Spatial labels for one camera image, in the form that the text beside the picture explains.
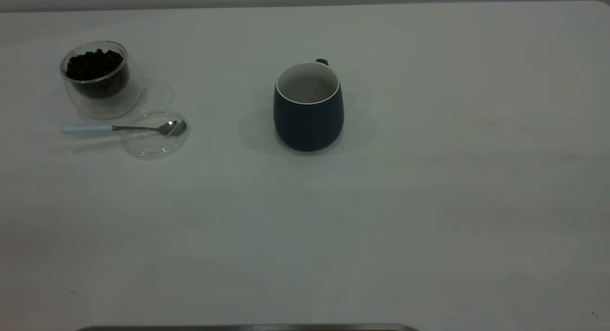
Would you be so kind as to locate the dark grey ceramic mug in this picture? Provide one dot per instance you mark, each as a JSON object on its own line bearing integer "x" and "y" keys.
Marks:
{"x": 307, "y": 126}

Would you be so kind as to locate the clear round glass lid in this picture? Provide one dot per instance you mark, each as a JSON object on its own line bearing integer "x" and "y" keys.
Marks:
{"x": 152, "y": 149}

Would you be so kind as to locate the dark coffee beans pile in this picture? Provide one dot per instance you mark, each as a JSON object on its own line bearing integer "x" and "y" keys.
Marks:
{"x": 95, "y": 66}

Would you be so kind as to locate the clear double-wall glass cup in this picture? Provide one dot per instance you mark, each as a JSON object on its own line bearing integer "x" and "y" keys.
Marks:
{"x": 109, "y": 107}

